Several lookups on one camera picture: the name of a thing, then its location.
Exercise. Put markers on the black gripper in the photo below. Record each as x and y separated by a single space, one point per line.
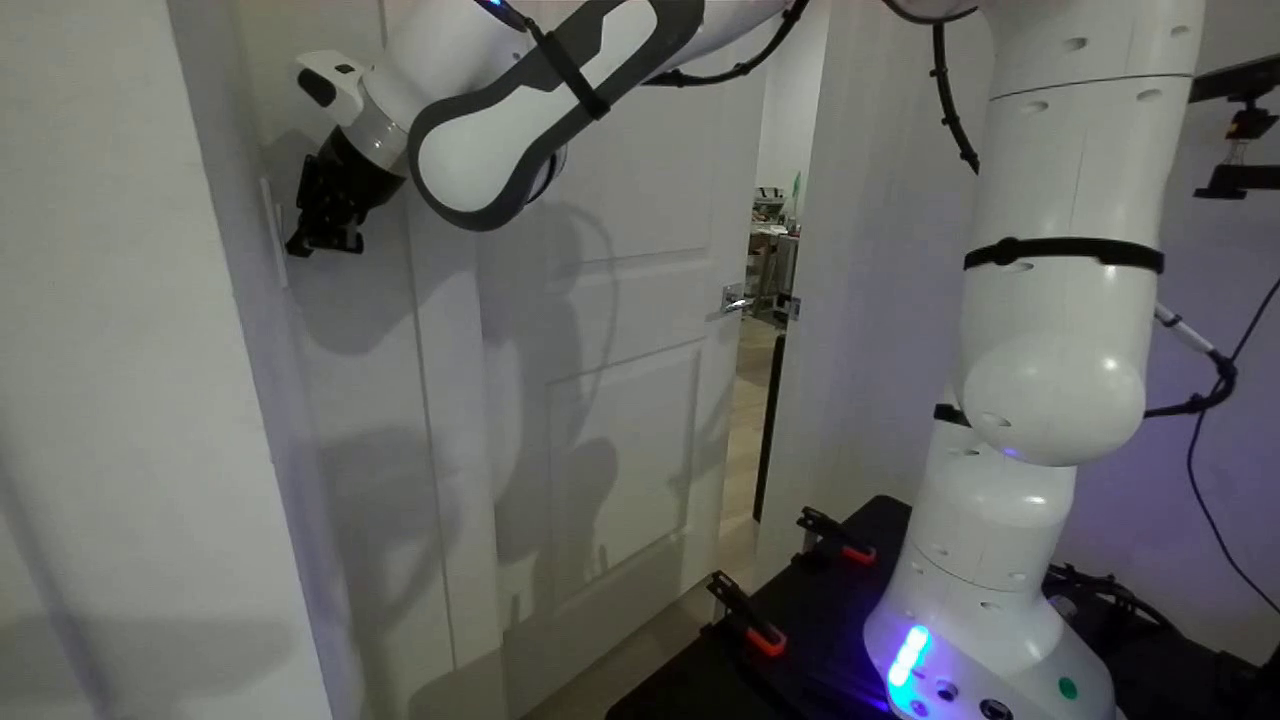
338 188

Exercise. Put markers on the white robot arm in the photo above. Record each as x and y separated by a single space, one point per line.
1054 322

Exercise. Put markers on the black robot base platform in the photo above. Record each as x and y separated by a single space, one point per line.
826 672

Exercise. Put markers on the white panel door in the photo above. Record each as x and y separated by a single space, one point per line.
603 192

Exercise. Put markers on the black orange clamp front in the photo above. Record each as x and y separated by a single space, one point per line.
750 620

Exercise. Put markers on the black orange clamp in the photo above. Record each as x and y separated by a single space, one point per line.
826 529
750 620

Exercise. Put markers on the black orange clamp rear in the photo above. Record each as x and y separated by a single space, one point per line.
826 529

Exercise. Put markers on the silver door handle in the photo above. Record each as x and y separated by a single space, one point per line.
768 276

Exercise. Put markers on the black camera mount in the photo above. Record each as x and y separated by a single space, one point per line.
1247 91

